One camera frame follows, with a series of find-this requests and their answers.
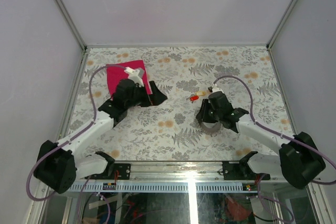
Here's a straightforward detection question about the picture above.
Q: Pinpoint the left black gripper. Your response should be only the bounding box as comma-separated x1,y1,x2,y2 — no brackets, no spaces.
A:
126,81,168,110

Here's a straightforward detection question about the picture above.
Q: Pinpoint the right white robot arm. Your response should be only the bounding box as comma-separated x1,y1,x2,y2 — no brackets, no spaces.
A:
196,91,326,189

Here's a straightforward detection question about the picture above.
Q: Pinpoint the large metal keyring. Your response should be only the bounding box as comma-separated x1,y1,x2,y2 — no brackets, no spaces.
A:
199,122,222,135

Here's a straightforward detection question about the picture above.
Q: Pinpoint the red key tag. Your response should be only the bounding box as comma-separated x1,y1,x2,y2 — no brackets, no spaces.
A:
189,95,200,102

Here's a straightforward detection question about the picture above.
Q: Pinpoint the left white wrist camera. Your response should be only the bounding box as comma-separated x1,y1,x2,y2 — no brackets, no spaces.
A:
124,67,145,87

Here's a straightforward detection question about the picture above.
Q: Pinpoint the grey slotted cable duct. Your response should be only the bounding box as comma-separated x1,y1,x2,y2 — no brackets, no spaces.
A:
68,180,257,193

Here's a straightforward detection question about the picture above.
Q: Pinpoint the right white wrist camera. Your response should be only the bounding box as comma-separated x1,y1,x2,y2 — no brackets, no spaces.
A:
208,84,223,93

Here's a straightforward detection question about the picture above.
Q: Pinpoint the magenta cloth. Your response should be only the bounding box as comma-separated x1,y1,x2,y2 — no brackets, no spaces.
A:
106,60,152,98

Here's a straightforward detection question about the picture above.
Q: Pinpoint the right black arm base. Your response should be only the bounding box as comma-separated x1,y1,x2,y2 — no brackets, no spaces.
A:
222,151,271,184

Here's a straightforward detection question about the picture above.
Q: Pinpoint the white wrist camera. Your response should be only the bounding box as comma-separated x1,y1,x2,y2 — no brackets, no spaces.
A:
124,67,145,87
208,84,223,93

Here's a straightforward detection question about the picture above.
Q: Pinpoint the yellow key tag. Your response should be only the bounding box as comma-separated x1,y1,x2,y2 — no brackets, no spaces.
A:
195,91,208,97

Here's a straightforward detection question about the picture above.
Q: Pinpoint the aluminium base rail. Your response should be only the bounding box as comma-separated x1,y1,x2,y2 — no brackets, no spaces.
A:
62,161,322,183

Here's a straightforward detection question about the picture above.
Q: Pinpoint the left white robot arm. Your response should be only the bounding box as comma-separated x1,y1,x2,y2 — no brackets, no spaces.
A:
33,79,167,194

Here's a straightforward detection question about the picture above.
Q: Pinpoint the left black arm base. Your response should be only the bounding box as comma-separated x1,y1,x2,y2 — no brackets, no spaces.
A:
94,151,131,180

